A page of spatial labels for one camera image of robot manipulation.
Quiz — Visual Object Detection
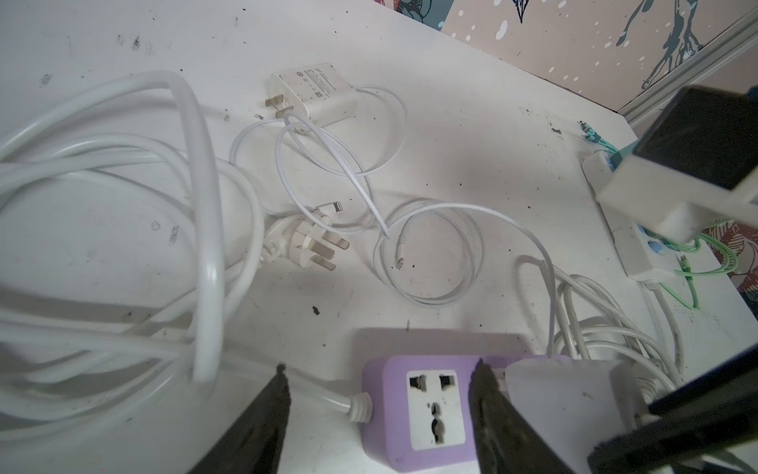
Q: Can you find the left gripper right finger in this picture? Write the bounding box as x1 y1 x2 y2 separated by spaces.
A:
469 361 572 473

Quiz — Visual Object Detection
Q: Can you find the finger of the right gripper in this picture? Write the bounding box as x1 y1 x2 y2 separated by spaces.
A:
588 346 757 473

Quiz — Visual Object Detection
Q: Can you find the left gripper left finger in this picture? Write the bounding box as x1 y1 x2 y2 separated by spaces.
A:
189 363 291 474

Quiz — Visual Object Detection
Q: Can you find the white charger adapter with cable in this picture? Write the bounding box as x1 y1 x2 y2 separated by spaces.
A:
372 200 647 474

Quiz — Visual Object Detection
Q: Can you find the purple power strip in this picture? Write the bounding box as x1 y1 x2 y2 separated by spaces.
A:
360 354 570 473

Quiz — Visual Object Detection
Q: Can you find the white blue power strip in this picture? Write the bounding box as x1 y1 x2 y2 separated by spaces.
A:
514 150 688 392

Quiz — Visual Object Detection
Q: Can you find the white charger cable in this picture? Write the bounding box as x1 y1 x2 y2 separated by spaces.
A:
0 70 374 451

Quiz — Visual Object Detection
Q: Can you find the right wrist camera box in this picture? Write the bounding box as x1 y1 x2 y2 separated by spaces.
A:
596 86 757 242

